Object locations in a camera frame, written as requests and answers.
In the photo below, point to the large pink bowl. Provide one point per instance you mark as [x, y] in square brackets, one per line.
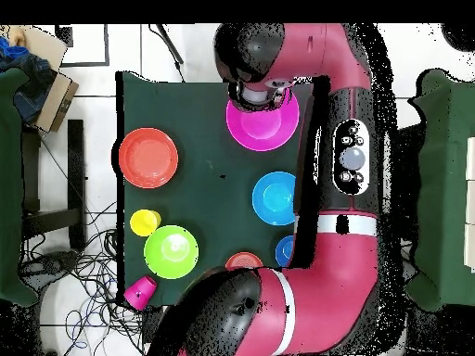
[263, 129]

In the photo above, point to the green bowl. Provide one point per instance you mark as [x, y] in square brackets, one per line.
[170, 252]

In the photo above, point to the large shallow orange bowl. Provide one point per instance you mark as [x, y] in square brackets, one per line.
[148, 157]

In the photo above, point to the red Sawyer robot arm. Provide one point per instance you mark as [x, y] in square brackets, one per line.
[334, 267]

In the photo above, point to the dark green table cloth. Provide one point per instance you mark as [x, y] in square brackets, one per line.
[207, 200]

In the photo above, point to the light blue bowl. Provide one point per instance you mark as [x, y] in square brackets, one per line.
[272, 198]

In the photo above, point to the small orange bowl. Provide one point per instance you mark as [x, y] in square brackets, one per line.
[244, 260]

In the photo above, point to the small dark blue bowl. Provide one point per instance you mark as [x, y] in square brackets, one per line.
[284, 252]

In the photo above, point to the yellow cup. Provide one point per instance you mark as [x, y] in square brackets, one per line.
[144, 222]

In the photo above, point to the pink cup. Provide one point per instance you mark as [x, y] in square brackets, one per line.
[141, 291]

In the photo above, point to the black box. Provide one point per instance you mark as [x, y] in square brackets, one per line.
[408, 167]

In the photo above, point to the green cloth covered table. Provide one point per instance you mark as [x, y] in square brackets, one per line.
[9, 185]
[432, 185]

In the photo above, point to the white boxes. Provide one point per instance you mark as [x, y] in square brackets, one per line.
[471, 204]

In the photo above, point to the beige board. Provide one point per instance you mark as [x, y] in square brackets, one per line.
[42, 44]

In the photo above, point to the black stool frame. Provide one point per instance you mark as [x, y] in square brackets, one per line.
[76, 167]

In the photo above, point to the black camera tripod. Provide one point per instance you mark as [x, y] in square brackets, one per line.
[171, 46]

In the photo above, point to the black pedestal leg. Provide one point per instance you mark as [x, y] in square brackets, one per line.
[52, 263]

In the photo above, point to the black floor frame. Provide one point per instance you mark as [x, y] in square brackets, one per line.
[85, 65]

